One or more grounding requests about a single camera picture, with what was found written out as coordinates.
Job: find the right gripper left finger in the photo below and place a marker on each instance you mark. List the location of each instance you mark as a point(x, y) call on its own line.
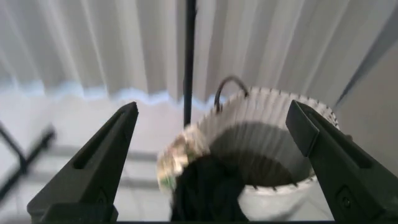
point(93, 186)

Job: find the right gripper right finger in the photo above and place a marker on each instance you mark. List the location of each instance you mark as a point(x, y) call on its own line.
point(342, 174)

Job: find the black garment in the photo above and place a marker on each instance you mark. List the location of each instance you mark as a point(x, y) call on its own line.
point(205, 189)

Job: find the white laundry basket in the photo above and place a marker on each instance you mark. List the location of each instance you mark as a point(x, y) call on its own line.
point(264, 109)

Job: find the black clothes rack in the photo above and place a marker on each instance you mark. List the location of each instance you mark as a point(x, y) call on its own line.
point(189, 62)

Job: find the cream printed garment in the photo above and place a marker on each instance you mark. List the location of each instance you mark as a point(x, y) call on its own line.
point(178, 152)

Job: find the white curtain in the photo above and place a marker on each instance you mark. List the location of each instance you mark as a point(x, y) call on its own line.
point(93, 46)

